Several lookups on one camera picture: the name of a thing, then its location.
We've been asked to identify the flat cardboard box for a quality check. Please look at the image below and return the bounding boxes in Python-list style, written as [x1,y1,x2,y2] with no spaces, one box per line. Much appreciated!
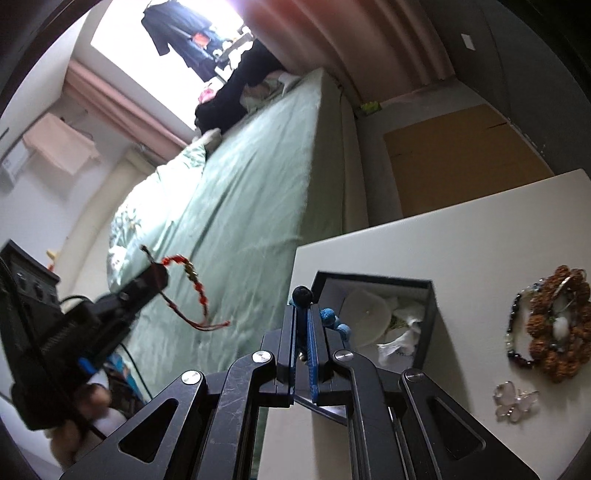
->
[382,103,556,219]

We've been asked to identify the red string bracelet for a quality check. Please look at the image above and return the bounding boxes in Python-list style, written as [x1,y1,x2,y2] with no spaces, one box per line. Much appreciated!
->
[140,246,231,331]

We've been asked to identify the bed with green sheet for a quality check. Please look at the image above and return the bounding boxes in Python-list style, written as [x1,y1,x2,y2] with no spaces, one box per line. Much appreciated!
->
[106,67,360,407]

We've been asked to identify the white round disc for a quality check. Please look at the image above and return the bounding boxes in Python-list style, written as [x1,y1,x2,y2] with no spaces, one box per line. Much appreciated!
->
[341,288,394,348]

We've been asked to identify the white stone pendant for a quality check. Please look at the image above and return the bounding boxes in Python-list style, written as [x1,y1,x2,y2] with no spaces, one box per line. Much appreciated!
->
[551,300,574,343]

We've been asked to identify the hanging dark clothes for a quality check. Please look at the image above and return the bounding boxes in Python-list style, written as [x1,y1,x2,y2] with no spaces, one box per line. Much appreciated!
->
[140,0,223,83]

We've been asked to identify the pink curtain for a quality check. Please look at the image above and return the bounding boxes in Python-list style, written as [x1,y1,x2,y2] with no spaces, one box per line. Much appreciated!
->
[244,0,459,106]
[64,59,191,161]

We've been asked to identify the blue and black bead bracelet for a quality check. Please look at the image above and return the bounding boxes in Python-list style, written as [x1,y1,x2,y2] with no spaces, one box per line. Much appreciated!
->
[289,285,354,366]

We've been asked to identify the black jewelry box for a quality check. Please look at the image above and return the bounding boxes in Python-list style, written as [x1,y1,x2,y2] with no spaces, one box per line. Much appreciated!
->
[295,271,437,426]

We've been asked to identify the white air conditioner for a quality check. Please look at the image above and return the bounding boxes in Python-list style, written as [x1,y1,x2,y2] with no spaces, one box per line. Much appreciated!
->
[0,133,34,191]

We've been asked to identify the dark glass bead bracelet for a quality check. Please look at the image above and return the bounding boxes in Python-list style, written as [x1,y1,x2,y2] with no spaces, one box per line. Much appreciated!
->
[503,282,542,370]

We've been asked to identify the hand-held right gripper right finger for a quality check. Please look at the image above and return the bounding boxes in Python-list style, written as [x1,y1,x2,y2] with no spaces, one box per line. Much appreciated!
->
[307,304,542,480]

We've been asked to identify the floral quilt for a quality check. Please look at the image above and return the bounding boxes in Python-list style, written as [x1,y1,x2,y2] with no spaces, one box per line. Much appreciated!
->
[105,137,209,288]

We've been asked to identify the brown seed bead bracelet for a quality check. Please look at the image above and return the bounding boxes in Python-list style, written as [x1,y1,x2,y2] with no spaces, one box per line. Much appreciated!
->
[526,265,591,385]

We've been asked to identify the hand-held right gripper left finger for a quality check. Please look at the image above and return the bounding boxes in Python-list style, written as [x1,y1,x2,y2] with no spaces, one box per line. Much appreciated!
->
[60,304,299,480]

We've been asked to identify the white crumpled paper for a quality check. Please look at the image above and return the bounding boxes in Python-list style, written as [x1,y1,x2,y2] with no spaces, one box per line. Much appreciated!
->
[378,295,426,366]

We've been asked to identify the person's left hand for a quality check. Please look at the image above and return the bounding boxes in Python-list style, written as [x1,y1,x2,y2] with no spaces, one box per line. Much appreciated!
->
[48,383,114,468]

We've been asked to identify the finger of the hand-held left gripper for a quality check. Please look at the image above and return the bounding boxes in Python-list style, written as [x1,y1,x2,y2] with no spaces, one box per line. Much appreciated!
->
[95,265,170,325]

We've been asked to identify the peach hanging cloth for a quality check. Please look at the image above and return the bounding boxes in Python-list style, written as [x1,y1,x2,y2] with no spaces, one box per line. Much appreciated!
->
[22,113,101,177]

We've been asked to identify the black clothing pile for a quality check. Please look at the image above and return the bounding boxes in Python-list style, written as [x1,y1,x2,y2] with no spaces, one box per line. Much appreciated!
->
[194,39,288,136]

